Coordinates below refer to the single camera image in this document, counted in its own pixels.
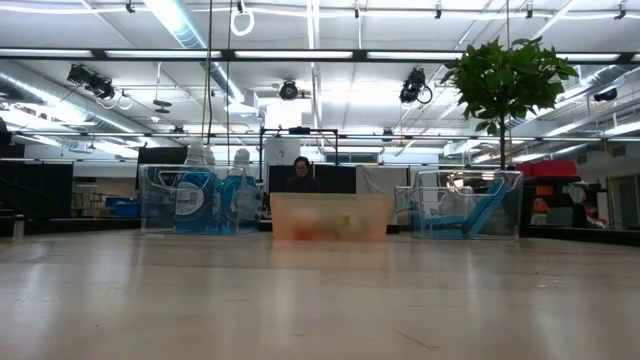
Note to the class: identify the green potted tree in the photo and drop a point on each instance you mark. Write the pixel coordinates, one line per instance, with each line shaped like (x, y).
(510, 80)

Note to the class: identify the black horizontal frame bar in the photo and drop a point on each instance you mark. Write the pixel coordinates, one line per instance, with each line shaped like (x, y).
(227, 55)

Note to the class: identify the orange translucent plastic bin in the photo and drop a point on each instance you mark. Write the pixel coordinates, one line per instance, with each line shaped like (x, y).
(330, 205)

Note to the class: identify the red box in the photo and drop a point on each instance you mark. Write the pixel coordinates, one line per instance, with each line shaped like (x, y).
(550, 169)

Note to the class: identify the black hanging camera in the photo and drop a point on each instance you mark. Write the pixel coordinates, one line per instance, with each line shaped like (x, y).
(92, 82)
(412, 87)

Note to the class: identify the black monitor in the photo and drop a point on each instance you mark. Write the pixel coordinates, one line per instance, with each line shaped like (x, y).
(170, 155)

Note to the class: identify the blue dish soap bottle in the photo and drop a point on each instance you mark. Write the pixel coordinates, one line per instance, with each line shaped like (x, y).
(209, 210)
(232, 195)
(210, 156)

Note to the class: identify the clear plastic bin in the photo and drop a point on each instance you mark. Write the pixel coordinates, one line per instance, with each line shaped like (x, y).
(515, 220)
(155, 210)

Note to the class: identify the black metal stand frame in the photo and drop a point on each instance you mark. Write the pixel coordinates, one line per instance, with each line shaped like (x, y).
(300, 131)

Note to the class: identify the blue crate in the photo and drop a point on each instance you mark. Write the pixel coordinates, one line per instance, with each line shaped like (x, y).
(122, 207)

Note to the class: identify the person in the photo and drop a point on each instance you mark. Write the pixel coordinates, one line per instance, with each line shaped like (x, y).
(302, 184)

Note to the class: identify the round black ceiling camera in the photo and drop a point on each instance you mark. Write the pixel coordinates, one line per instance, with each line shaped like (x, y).
(288, 90)

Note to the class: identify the black ceiling-mounted camera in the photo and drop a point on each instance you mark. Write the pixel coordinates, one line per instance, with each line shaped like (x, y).
(606, 94)

